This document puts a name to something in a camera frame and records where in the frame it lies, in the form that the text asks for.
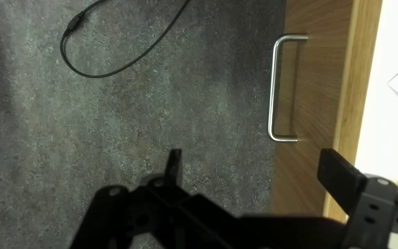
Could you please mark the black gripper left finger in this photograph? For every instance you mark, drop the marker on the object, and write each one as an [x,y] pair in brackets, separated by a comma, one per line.
[116,216]

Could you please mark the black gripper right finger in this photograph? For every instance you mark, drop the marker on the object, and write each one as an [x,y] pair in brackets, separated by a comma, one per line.
[341,177]

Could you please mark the wooden drawer white inside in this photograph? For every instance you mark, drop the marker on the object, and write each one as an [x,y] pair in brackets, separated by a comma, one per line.
[318,91]

